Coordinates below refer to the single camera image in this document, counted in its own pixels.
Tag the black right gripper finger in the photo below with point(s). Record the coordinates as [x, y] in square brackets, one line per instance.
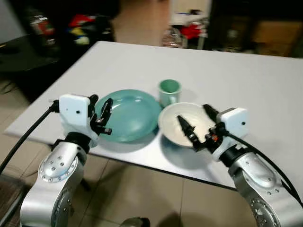
[211, 113]
[188, 131]

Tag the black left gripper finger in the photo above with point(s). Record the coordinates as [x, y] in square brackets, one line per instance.
[93, 100]
[106, 111]

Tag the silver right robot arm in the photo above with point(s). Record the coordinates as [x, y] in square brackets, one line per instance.
[258, 177]

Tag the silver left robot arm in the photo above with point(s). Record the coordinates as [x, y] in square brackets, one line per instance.
[57, 165]

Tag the white ceramic bowl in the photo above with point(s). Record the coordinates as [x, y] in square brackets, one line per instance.
[169, 125]

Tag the teal round plate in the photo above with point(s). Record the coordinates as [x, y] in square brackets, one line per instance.
[132, 113]

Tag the teal mug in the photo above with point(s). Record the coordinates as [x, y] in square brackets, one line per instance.
[169, 92]

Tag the black table leg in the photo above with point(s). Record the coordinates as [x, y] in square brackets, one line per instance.
[86, 184]

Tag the black sofa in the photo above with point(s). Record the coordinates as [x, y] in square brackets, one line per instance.
[28, 61]

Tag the red flat bag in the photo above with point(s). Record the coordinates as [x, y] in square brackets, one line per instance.
[80, 21]

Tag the red crumpled bag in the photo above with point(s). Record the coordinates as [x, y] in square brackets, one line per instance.
[191, 31]

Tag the red white snack pack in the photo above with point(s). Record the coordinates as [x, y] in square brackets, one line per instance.
[42, 26]

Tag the brown cardboard box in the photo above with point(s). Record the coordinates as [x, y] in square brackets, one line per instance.
[272, 33]

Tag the white trolley cart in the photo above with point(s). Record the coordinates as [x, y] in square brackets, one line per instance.
[189, 12]

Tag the black floor fan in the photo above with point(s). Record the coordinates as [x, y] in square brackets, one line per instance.
[9, 198]

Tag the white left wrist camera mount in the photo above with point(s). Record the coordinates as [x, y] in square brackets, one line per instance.
[75, 111]

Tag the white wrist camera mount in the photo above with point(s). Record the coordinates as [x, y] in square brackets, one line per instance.
[75, 111]
[234, 122]

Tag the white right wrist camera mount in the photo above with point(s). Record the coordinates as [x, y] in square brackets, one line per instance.
[234, 122]

